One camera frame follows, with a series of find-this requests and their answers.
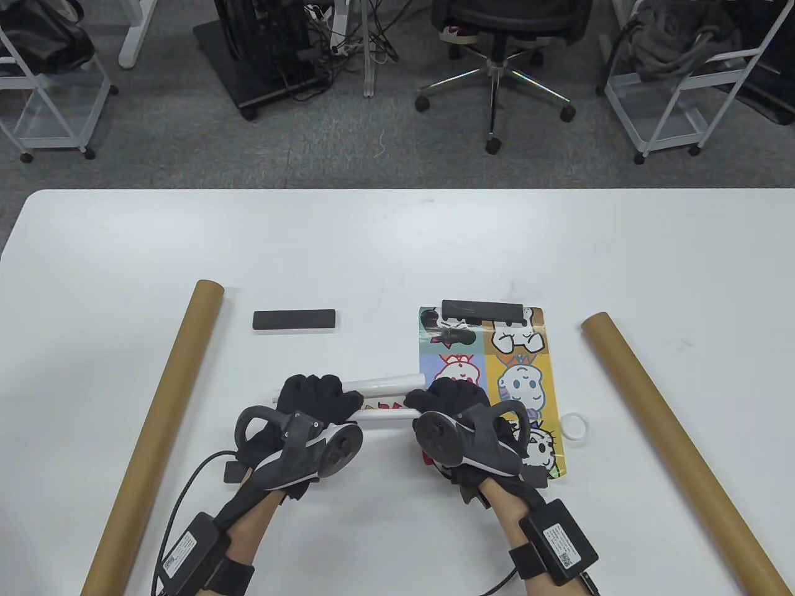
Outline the person's left hand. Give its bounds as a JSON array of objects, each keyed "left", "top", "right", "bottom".
[{"left": 236, "top": 374, "right": 364, "bottom": 500}]

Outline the person's right hand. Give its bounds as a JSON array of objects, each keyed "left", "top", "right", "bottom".
[{"left": 404, "top": 377, "right": 547, "bottom": 507}]

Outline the white poster with purple lettering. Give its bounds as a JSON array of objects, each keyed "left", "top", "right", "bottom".
[{"left": 271, "top": 372, "right": 426, "bottom": 429}]

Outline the colourful cartoon grid poster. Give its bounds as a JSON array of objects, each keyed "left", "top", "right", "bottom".
[{"left": 418, "top": 305, "right": 569, "bottom": 480}]

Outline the brown cardboard mailing tube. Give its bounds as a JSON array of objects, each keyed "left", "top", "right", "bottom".
[
  {"left": 581, "top": 312, "right": 793, "bottom": 596},
  {"left": 79, "top": 279, "right": 224, "bottom": 596}
]

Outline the person's right forearm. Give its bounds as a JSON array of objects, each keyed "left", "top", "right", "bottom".
[{"left": 481, "top": 481, "right": 563, "bottom": 596}]

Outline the person's left forearm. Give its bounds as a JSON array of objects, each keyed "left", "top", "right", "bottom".
[{"left": 220, "top": 478, "right": 286, "bottom": 596}]

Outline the black wrist sensor box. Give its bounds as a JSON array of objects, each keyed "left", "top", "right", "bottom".
[
  {"left": 158, "top": 512, "right": 234, "bottom": 594},
  {"left": 519, "top": 499, "right": 599, "bottom": 587}
]

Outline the black office chair chrome base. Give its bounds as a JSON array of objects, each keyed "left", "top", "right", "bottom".
[{"left": 415, "top": 0, "right": 594, "bottom": 155}]

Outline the white desk leg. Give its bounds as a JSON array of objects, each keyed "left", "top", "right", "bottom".
[
  {"left": 118, "top": 0, "right": 159, "bottom": 69},
  {"left": 363, "top": 0, "right": 379, "bottom": 99}
]

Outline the black wheeled equipment stand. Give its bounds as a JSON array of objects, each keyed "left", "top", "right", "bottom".
[{"left": 193, "top": 0, "right": 330, "bottom": 120}]

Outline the white wheeled cart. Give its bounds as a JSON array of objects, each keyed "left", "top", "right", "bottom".
[
  {"left": 599, "top": 0, "right": 795, "bottom": 163},
  {"left": 0, "top": 25, "right": 119, "bottom": 163}
]

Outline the grey crumpled cloth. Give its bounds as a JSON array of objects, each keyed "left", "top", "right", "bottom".
[{"left": 621, "top": 0, "right": 746, "bottom": 78}]

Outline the black bag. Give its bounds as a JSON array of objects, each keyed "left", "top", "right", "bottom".
[{"left": 0, "top": 0, "right": 97, "bottom": 75}]

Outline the black wrist strap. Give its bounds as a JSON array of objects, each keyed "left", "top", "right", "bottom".
[
  {"left": 208, "top": 559, "right": 255, "bottom": 596},
  {"left": 508, "top": 545, "right": 547, "bottom": 581}
]

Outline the tangle of black cables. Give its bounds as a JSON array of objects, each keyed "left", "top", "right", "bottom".
[{"left": 303, "top": 0, "right": 412, "bottom": 63}]

